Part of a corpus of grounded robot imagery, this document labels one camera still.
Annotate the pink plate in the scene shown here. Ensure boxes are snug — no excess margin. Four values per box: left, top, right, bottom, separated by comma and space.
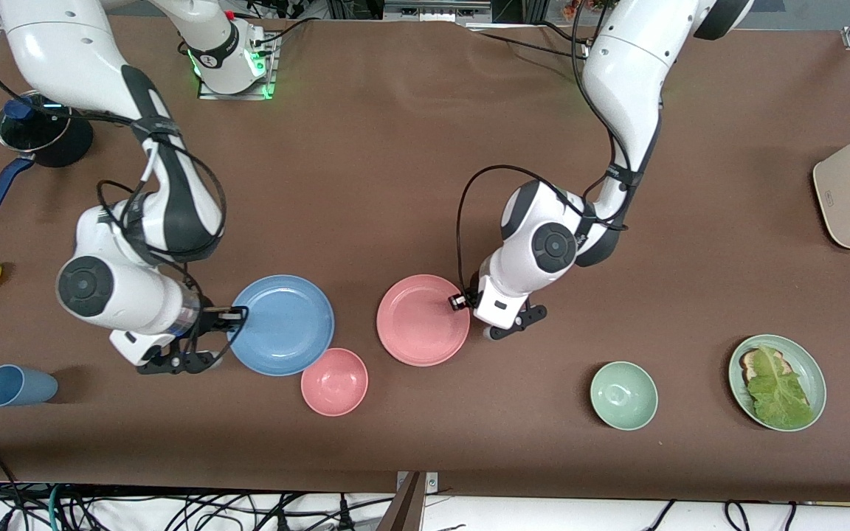
376, 274, 471, 367

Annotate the blue plate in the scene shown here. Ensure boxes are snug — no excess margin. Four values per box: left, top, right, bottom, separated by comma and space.
227, 274, 336, 378

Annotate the small pink bowl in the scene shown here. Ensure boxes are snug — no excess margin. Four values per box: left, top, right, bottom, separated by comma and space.
300, 347, 369, 417

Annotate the small green bowl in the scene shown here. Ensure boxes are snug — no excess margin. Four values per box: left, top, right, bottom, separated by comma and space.
590, 361, 659, 431

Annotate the blue cup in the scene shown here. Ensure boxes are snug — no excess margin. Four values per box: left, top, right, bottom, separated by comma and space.
0, 364, 59, 408

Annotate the brown support beam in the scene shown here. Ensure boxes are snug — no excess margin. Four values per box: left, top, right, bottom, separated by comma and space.
387, 472, 427, 531

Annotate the silver metal box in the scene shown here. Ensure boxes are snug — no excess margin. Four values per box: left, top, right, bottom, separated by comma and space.
382, 0, 494, 27

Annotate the toasted bread slice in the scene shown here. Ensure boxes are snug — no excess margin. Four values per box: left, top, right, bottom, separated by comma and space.
739, 348, 792, 386

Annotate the green lettuce leaf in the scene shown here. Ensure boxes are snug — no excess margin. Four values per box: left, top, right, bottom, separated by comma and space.
746, 344, 815, 430

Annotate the green plate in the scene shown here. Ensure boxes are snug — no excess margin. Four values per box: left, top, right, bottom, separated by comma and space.
728, 334, 827, 433

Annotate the metal table bracket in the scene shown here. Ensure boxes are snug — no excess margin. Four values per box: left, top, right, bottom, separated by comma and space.
395, 471, 440, 496

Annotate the black pot blue handle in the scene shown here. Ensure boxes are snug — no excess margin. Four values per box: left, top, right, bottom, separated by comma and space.
0, 111, 94, 219

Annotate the black table cable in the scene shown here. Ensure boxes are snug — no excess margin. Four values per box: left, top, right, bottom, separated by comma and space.
468, 26, 590, 63
250, 15, 315, 49

